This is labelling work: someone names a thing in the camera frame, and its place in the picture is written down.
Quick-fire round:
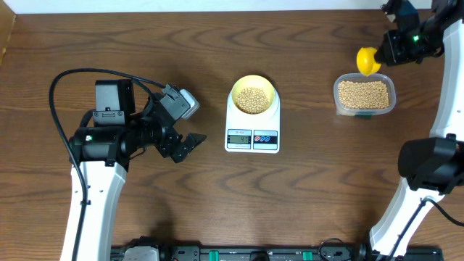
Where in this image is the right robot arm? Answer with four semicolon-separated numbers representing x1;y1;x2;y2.
356;1;463;260

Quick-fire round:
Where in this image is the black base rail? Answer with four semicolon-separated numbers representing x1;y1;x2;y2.
110;237;444;261

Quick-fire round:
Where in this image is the yellow measuring scoop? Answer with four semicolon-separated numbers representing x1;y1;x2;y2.
356;47;381;76

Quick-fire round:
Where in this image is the pale yellow bowl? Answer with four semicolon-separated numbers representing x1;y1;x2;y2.
231;75;276;115

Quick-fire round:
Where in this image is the white digital kitchen scale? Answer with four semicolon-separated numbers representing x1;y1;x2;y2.
224;86;281;154

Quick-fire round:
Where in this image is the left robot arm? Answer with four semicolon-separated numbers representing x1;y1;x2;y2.
60;79;206;260

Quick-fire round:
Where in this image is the clear plastic container of soybeans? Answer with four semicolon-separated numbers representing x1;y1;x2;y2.
333;73;397;117

